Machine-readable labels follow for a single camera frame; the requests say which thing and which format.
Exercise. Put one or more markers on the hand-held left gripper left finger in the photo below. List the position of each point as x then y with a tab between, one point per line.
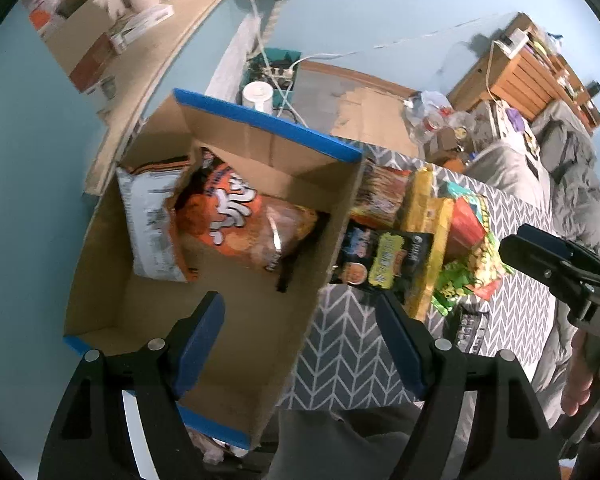
202	340

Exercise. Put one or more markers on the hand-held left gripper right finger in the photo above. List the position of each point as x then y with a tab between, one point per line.
400	347

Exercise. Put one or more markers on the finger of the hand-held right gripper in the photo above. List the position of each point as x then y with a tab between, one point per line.
547	236
522	256

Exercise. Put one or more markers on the blue-edged cardboard box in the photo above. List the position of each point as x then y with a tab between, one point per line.
260	345

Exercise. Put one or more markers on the yellow snack packet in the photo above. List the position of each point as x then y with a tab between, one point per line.
421	195
432	265

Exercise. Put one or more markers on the teal snack packet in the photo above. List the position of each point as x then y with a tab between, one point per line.
457	192

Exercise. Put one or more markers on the person's right hand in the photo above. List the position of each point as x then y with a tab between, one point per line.
577	385

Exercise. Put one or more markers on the grey chevron blanket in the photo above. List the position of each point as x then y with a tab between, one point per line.
350	350

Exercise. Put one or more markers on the green pea snack packet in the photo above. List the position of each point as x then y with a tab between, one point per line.
475	272

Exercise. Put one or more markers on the black grey snack packet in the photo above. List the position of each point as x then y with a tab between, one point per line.
467	332

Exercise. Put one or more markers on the grey duvet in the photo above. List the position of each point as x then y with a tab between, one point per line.
575	170

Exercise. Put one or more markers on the black yellow-label snack packet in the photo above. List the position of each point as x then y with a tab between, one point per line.
380	260

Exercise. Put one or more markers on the person's grey pants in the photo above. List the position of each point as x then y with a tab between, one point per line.
330	442

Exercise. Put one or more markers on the orange round object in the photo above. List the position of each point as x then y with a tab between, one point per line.
451	161

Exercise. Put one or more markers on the orange snack bag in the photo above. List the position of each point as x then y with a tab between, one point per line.
215	210

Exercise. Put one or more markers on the white snack bag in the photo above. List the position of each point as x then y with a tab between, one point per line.
150	220

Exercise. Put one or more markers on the clear brown snack packet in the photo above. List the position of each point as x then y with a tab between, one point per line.
286	230

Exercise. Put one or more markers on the orange red snack packet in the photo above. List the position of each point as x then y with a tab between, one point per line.
380	190

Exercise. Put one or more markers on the clear plastic bag clutter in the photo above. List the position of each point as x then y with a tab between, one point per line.
432	115

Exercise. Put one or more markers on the wooden shelf unit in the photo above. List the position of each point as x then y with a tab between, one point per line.
520	70

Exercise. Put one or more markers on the flat cardboard sheet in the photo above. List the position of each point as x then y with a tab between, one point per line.
375	115

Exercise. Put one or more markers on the white humidifier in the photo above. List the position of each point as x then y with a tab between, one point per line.
258	97

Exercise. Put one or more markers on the wooden desk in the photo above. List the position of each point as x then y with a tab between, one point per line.
165	65

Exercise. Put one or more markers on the white ribbed panel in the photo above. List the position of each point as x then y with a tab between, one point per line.
230	60

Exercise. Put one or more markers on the open brown carton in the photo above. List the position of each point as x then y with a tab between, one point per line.
82	40

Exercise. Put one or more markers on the flat white box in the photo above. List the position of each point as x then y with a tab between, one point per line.
140	22

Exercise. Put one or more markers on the orange white packet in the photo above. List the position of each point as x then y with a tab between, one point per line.
45	15

